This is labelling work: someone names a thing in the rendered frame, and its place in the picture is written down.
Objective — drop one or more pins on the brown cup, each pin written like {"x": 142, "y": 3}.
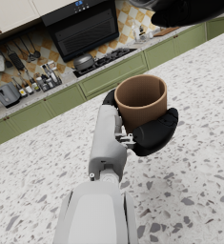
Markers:
{"x": 148, "y": 112}

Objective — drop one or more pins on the wooden cutting board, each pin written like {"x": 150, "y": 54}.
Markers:
{"x": 166, "y": 31}

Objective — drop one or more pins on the white bottle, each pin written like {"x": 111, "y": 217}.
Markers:
{"x": 136, "y": 33}

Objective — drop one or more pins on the green lower cabinets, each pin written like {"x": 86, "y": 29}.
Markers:
{"x": 116, "y": 71}

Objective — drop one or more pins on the grey cooking pot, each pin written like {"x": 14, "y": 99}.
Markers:
{"x": 84, "y": 62}

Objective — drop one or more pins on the black gas stove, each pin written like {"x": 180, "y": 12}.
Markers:
{"x": 110, "y": 57}

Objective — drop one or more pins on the spice rack with bottles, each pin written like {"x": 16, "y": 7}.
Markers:
{"x": 48, "y": 77}

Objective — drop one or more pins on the grey toaster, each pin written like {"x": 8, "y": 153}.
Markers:
{"x": 7, "y": 94}

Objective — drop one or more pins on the black range hood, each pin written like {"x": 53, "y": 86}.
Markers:
{"x": 81, "y": 28}

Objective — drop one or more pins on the black ladle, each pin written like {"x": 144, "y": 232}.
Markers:
{"x": 36, "y": 53}

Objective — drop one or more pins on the black slotted spoon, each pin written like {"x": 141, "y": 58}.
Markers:
{"x": 30, "y": 57}

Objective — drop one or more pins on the black spatula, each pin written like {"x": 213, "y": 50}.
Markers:
{"x": 15, "y": 59}

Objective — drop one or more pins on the white upper cabinets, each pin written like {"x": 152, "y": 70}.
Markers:
{"x": 11, "y": 12}

